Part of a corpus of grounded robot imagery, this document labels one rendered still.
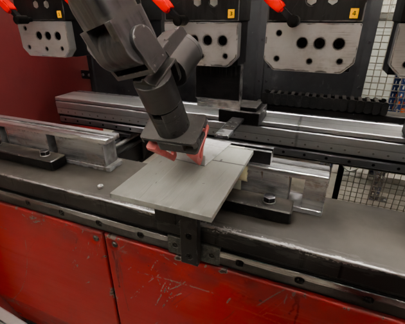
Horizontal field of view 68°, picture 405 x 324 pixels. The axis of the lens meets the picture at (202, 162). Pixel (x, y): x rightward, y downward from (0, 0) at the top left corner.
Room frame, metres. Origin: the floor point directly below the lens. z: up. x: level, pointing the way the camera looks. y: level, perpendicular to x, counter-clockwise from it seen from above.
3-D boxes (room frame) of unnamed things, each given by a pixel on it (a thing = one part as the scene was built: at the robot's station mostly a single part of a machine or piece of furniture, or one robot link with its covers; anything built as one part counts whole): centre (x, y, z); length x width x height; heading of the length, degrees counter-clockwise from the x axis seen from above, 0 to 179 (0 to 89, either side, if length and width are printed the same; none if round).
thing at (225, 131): (0.80, -0.09, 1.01); 0.26 x 0.12 x 0.05; 158
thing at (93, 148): (0.85, 0.48, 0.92); 0.50 x 0.06 x 0.10; 68
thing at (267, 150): (0.64, -0.06, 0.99); 0.20 x 0.03 x 0.03; 68
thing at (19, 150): (0.82, 0.54, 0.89); 0.30 x 0.05 x 0.03; 68
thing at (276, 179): (0.63, -0.09, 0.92); 0.39 x 0.06 x 0.10; 68
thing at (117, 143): (1.17, 0.24, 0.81); 0.64 x 0.08 x 0.14; 158
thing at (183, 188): (0.51, 0.02, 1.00); 0.26 x 0.18 x 0.01; 158
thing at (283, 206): (0.58, -0.05, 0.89); 0.30 x 0.05 x 0.03; 68
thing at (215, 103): (0.65, -0.03, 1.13); 0.10 x 0.02 x 0.10; 68
